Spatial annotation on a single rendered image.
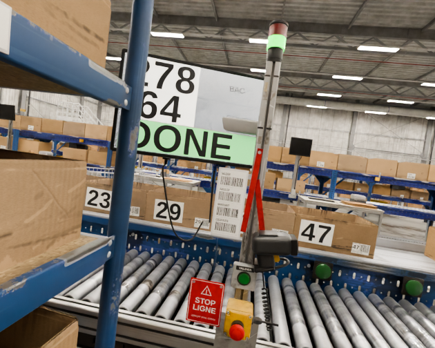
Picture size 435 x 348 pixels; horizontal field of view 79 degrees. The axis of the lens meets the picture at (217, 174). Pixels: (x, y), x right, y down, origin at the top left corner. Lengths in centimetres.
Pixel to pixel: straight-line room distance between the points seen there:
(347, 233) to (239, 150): 80
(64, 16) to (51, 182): 17
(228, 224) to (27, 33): 64
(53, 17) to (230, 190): 57
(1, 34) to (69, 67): 7
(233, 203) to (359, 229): 85
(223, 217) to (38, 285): 55
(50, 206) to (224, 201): 51
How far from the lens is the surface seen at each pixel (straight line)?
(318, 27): 1446
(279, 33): 82
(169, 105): 84
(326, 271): 140
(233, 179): 75
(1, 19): 24
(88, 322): 103
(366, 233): 148
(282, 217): 138
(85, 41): 36
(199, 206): 139
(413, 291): 155
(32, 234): 33
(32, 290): 29
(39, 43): 26
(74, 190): 36
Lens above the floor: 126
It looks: 3 degrees down
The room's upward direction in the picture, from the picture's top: 7 degrees clockwise
